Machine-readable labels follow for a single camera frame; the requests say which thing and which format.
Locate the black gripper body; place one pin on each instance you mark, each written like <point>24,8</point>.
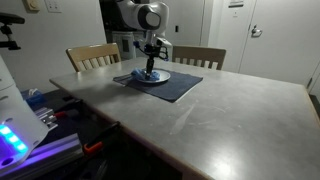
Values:
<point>151,50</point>

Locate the blue towel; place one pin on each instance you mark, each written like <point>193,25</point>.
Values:
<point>141,74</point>

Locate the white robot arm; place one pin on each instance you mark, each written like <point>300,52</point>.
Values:
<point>143,15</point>

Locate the white round plate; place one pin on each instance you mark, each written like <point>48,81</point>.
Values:
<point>163,76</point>

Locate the silver metal fork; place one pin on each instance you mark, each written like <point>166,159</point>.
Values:
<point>124,76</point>

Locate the white control cabinet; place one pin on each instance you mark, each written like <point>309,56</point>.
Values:
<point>125,45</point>

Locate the dark blue placemat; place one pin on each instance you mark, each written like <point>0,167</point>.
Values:
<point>173,88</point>

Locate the brown wooden slat-back chair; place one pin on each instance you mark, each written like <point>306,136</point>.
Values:
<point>200,55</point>

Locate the light wooden slat-back chair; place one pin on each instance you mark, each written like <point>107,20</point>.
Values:
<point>93,55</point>

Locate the orange and black clamp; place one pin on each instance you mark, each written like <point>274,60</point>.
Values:
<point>100,138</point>

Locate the blue box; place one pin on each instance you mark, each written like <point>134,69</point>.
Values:
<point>32,97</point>

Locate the white door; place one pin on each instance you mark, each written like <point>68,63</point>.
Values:
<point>283,40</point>

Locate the white device with blue LEDs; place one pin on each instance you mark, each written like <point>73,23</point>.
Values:
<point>16,120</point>

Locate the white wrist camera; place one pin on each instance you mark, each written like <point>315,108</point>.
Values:
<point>165,42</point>

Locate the black wall switch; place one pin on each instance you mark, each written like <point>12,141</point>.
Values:
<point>176,28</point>

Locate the silver metal bracket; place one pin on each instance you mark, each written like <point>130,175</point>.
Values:
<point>46,117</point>

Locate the beige round wall dial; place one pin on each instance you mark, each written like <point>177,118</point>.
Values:
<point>32,5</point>

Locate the aluminium extrusion rail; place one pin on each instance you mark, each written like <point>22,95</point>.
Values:
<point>50,153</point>

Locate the black camera stand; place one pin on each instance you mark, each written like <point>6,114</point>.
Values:
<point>8,20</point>

